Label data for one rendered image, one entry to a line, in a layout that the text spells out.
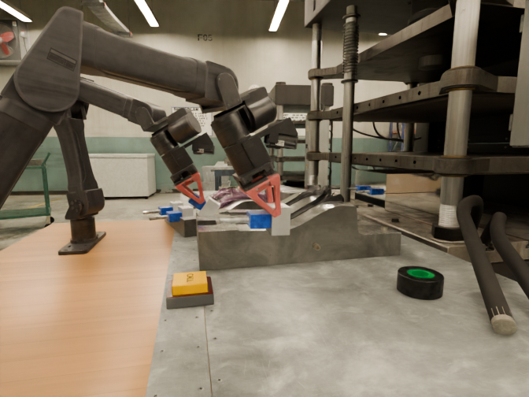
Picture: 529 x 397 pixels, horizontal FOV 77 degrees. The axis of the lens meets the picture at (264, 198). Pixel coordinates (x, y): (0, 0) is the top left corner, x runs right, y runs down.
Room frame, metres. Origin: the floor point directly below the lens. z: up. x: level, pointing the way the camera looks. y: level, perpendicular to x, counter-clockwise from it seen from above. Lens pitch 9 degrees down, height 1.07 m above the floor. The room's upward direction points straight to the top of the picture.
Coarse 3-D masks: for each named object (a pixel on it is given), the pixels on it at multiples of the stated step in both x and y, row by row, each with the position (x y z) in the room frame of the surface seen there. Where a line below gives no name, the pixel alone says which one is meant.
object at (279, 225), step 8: (272, 208) 0.60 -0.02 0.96; (288, 208) 0.61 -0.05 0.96; (248, 216) 0.62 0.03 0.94; (256, 216) 0.60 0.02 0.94; (264, 216) 0.60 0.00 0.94; (280, 216) 0.61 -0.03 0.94; (288, 216) 0.61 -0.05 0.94; (248, 224) 0.62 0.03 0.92; (256, 224) 0.60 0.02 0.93; (264, 224) 0.60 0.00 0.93; (272, 224) 0.60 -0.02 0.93; (280, 224) 0.61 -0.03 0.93; (288, 224) 0.61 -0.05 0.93; (272, 232) 0.60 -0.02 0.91; (280, 232) 0.61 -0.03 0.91; (288, 232) 0.61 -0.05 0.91
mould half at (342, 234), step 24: (216, 216) 0.86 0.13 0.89; (240, 216) 0.88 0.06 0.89; (312, 216) 0.76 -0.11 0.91; (336, 216) 0.77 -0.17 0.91; (360, 216) 1.00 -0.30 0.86; (216, 240) 0.71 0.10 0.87; (240, 240) 0.72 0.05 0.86; (264, 240) 0.73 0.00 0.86; (288, 240) 0.74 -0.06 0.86; (312, 240) 0.75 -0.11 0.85; (336, 240) 0.77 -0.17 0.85; (360, 240) 0.78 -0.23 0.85; (384, 240) 0.80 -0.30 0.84; (216, 264) 0.70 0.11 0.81; (240, 264) 0.72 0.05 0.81; (264, 264) 0.73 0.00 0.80
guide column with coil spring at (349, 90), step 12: (348, 12) 1.73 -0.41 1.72; (348, 24) 1.73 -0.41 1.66; (348, 36) 1.72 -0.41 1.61; (348, 48) 1.72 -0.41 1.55; (348, 60) 1.72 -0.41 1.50; (348, 72) 1.72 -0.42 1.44; (348, 84) 1.72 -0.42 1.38; (348, 96) 1.72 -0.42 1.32; (348, 108) 1.72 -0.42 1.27; (348, 120) 1.72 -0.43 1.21; (348, 132) 1.72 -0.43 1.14; (348, 144) 1.72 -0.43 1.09; (348, 156) 1.72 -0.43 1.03; (348, 168) 1.72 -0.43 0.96; (348, 180) 1.72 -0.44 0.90; (348, 192) 1.72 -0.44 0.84
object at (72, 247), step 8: (72, 224) 0.89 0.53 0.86; (80, 224) 0.88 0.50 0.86; (88, 224) 0.90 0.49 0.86; (72, 232) 0.89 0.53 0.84; (80, 232) 0.88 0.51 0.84; (88, 232) 0.89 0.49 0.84; (96, 232) 1.00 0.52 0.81; (104, 232) 1.00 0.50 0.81; (72, 240) 0.88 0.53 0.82; (80, 240) 0.88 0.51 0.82; (88, 240) 0.89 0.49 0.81; (96, 240) 0.91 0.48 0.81; (64, 248) 0.84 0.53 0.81; (72, 248) 0.84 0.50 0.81; (80, 248) 0.84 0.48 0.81; (88, 248) 0.84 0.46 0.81
